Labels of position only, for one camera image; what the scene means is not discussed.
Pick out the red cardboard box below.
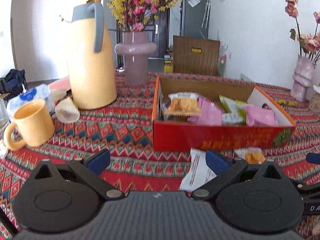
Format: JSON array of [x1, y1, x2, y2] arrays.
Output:
[[152, 76, 296, 152]]

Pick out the patterned red tablecloth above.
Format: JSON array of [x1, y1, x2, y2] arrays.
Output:
[[0, 71, 320, 238]]

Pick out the dried pink roses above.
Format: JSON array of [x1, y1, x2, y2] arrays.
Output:
[[283, 0, 320, 64]]

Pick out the yellow thermos jug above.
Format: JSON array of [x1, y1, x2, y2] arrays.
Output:
[[66, 0, 118, 110]]

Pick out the grey refrigerator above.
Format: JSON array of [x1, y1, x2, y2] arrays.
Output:
[[180, 0, 212, 40]]

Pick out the fallen yellow flower sprig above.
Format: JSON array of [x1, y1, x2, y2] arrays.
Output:
[[275, 99, 298, 107]]

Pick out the white folded umbrella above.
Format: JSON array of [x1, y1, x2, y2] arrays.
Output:
[[201, 0, 212, 29]]

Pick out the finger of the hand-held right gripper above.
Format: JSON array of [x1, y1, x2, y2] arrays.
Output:
[[305, 152, 320, 165], [287, 179, 310, 195]]

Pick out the white printed snack packet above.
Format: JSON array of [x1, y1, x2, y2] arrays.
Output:
[[221, 112, 243, 125], [179, 148, 218, 192]]

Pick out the crumpled white tissue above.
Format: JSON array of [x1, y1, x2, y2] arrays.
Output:
[[0, 140, 9, 158]]

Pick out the black bag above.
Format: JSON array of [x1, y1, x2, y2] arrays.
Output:
[[0, 69, 27, 94]]

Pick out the dark entrance door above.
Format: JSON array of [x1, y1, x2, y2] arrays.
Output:
[[116, 0, 170, 69]]

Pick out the pink and yellow blossom branches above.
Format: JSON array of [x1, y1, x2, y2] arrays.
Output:
[[60, 0, 227, 33]]

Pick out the green snack packet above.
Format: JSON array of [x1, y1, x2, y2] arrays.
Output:
[[235, 100, 248, 124], [219, 94, 240, 114]]

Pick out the glass storage jar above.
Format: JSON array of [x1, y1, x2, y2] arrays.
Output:
[[309, 85, 320, 114]]

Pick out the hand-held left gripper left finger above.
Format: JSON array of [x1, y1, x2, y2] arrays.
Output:
[[32, 149, 127, 201]]

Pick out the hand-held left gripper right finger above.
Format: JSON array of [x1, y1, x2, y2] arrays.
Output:
[[190, 149, 292, 201]]

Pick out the yellow ceramic mug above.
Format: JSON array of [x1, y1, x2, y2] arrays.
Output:
[[4, 99, 55, 151]]

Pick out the crumpled plastic water bottle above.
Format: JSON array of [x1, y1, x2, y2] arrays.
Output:
[[6, 84, 56, 123]]

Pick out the pink snack packet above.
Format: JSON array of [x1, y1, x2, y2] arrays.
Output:
[[244, 105, 278, 127], [187, 97, 223, 126]]

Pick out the clear drinking glass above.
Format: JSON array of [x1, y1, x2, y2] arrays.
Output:
[[0, 99, 9, 128]]

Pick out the clear cracker packet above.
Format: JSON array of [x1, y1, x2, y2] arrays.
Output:
[[234, 148, 266, 165], [164, 93, 202, 117]]

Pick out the wooden chair back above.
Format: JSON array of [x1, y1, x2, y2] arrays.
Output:
[[172, 35, 220, 77]]

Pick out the pink textured vase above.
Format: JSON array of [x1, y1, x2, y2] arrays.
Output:
[[290, 54, 317, 103]]

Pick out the pink flat box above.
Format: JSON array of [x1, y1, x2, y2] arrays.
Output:
[[47, 76, 72, 90]]

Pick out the mauve glass vase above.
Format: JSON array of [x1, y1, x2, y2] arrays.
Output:
[[114, 32, 157, 88]]

